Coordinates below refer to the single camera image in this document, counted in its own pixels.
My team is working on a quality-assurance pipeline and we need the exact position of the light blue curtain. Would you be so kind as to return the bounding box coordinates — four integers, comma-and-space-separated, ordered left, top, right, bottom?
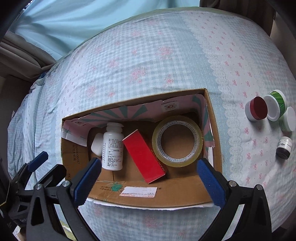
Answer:
10, 0, 199, 60

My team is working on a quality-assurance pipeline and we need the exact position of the white pill bottle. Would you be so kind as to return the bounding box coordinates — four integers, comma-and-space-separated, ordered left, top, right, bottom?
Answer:
102, 122, 124, 171

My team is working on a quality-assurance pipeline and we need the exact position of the checkered floral bed quilt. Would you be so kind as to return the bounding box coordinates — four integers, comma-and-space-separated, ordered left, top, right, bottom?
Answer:
8, 9, 295, 230

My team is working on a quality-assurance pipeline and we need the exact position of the green striped white-lid jar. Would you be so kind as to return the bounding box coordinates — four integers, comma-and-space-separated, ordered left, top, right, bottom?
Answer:
263, 89, 287, 122

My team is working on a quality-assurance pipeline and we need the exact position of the brown cardboard box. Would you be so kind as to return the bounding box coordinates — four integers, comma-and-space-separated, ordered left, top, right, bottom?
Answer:
61, 89, 222, 209

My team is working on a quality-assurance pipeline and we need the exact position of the white lid pale green jar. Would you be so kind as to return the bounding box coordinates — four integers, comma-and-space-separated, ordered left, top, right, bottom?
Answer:
279, 106, 296, 132

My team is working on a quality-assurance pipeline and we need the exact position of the white earbuds case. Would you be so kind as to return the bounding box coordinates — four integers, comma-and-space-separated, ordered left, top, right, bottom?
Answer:
91, 133, 103, 157

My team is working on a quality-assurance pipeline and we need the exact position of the red rectangular box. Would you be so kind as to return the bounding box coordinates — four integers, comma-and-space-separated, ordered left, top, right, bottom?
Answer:
123, 130, 167, 184

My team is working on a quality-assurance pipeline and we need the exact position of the red lid white jar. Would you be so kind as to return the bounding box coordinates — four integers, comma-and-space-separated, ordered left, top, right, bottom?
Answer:
245, 96, 268, 121

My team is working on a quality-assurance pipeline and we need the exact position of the yellow packing tape roll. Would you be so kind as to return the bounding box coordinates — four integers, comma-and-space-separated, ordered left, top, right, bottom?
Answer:
152, 115, 203, 168

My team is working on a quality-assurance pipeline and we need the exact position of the black jar white label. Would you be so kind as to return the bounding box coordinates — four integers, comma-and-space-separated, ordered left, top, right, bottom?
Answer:
276, 136, 293, 160

